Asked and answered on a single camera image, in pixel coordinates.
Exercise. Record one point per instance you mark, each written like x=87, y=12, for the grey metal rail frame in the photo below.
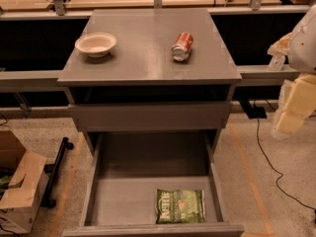
x=44, y=80

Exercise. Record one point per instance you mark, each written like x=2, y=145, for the open cardboard box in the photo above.
x=21, y=198

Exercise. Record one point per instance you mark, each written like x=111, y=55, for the clear sanitizer pump bottle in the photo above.
x=277, y=63

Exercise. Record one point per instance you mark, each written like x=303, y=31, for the black metal stand bar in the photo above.
x=52, y=170

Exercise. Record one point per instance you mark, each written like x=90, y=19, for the orange soda can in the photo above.
x=182, y=47

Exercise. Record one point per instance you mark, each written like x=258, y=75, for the closed grey upper drawer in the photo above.
x=150, y=117

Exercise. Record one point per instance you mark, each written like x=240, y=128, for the green jalapeno chip bag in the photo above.
x=180, y=206

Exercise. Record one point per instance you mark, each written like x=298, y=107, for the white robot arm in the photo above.
x=302, y=46

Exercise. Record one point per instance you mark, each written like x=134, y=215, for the grey drawer cabinet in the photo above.
x=141, y=69

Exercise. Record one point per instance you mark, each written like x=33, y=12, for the white paper bowl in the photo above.
x=96, y=44

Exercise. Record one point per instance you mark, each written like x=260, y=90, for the open grey middle drawer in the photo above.
x=130, y=168

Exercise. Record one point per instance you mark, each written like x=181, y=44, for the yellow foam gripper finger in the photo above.
x=280, y=47
x=296, y=103

